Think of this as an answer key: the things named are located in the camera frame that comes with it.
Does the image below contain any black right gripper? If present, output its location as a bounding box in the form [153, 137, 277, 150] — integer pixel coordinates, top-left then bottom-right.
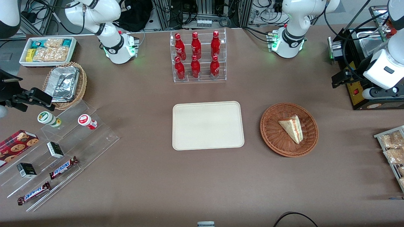
[0, 69, 56, 113]

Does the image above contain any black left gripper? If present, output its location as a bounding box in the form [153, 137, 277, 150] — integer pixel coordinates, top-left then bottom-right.
[331, 71, 369, 89]

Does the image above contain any triangle sandwich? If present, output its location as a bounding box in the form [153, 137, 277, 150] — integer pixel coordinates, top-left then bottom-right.
[278, 114, 304, 145]

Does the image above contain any silver foil tray stack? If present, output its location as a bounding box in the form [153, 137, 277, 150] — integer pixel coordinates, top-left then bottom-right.
[44, 65, 80, 102]

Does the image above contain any light tan wicker basket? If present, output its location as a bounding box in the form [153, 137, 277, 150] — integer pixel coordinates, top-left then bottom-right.
[42, 61, 87, 111]

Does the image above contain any brown round wicker basket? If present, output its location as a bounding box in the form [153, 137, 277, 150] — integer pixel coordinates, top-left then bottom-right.
[260, 102, 319, 158]

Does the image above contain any tray of packaged snacks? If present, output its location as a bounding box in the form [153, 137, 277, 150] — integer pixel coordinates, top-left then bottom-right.
[374, 125, 404, 193]

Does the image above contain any cream plastic tray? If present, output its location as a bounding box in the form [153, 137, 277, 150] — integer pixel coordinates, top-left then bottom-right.
[172, 101, 245, 151]

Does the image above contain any green lid white cup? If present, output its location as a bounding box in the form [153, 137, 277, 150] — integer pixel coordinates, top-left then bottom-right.
[37, 111, 62, 128]

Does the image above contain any black metal appliance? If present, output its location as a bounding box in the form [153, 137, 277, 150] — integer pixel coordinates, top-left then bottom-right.
[328, 27, 404, 111]

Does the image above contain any white rectangular snack box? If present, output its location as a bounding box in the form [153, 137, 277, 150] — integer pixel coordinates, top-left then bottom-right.
[19, 37, 77, 68]

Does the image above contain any red plaid cookie box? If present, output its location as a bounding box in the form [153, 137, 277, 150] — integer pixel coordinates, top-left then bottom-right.
[0, 130, 40, 168]

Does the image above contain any clear cracker bag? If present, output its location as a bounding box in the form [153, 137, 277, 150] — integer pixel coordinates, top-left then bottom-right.
[44, 38, 64, 49]
[33, 47, 69, 62]

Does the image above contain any small black box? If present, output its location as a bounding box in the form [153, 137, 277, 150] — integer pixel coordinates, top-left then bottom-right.
[46, 141, 65, 159]
[16, 162, 38, 179]

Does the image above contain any red lid white cup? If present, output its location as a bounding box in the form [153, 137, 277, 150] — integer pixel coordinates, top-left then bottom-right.
[78, 114, 98, 130]

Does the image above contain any brown Snickers bar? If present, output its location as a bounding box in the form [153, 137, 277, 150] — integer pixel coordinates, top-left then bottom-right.
[17, 181, 51, 206]
[49, 156, 80, 180]

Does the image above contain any clear acrylic step display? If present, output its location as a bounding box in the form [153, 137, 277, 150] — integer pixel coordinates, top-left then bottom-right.
[0, 100, 120, 212]

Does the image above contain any clear bag of crackers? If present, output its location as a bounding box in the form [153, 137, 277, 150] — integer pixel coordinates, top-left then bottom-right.
[383, 147, 404, 165]
[379, 131, 404, 149]

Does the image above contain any red cola bottle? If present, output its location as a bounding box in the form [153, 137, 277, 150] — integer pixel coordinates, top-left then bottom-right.
[190, 55, 201, 79]
[174, 33, 187, 61]
[191, 32, 202, 60]
[210, 55, 220, 79]
[211, 31, 221, 57]
[174, 56, 186, 80]

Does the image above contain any clear acrylic bottle rack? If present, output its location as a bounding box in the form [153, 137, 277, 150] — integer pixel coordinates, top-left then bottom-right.
[169, 28, 227, 83]

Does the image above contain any black bag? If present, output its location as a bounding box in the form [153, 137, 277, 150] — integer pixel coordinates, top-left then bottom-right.
[115, 0, 154, 32]

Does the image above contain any black loop cable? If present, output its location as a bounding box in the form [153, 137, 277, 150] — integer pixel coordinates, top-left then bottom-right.
[273, 212, 319, 227]

